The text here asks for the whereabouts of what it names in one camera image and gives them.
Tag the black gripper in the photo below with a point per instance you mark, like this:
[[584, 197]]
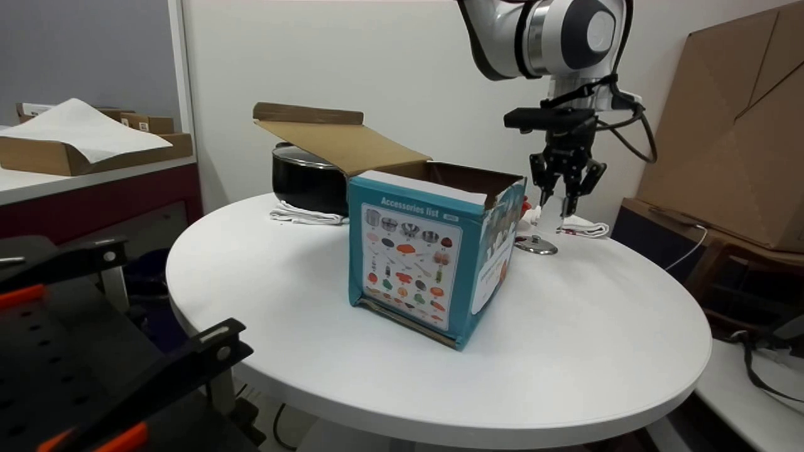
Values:
[[569, 147]]

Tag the teal printed cardboard box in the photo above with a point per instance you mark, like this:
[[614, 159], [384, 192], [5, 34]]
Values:
[[418, 252]]

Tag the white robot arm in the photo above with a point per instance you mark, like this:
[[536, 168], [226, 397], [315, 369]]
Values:
[[536, 34]]

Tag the black cooking pot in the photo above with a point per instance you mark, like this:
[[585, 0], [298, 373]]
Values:
[[309, 188]]

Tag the brown wooden furniture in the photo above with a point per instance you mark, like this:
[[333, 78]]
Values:
[[668, 242]]

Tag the large flat cardboard sheet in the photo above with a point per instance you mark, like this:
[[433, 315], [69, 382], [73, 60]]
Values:
[[730, 142]]

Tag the white side table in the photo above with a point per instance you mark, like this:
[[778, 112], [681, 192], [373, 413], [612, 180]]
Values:
[[744, 403]]

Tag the dark red desk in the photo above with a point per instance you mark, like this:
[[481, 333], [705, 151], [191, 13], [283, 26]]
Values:
[[100, 202]]

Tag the white paper sheet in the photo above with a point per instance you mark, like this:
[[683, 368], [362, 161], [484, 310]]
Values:
[[84, 128]]

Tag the shallow cardboard tray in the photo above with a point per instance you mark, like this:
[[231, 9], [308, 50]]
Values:
[[52, 159]]

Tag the black orange stand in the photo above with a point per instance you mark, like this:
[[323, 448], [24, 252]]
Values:
[[65, 359]]

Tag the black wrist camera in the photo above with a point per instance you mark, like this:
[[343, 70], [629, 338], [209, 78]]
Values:
[[544, 118]]

